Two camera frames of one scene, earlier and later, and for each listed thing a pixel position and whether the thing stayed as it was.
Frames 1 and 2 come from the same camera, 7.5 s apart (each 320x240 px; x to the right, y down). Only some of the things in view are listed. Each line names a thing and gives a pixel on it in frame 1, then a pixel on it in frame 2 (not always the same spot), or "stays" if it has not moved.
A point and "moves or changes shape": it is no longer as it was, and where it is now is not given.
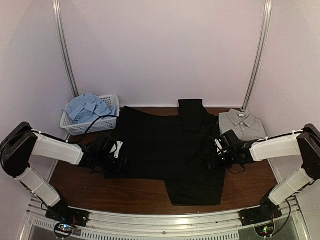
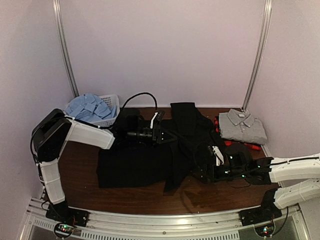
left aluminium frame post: [58, 19] stays
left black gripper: [120, 169] to [157, 138]
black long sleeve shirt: [174, 148] moves or changes shape
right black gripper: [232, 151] to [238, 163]
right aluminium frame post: [263, 43] stays
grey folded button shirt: [247, 127] stays
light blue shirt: [88, 108] stays
